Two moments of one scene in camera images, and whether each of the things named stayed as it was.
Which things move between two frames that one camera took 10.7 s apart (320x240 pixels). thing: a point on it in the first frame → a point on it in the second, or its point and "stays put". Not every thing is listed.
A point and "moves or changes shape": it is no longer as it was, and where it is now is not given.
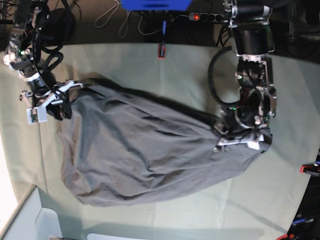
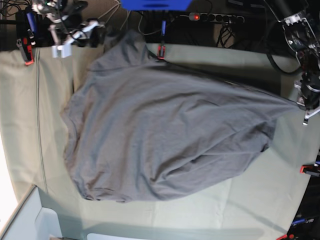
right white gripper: [252, 141] → [309, 87]
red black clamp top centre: [161, 49] stays put
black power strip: [206, 17] stays put
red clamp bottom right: [290, 236] stays put
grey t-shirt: [121, 148] moves or changes shape
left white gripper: [51, 105] → [96, 38]
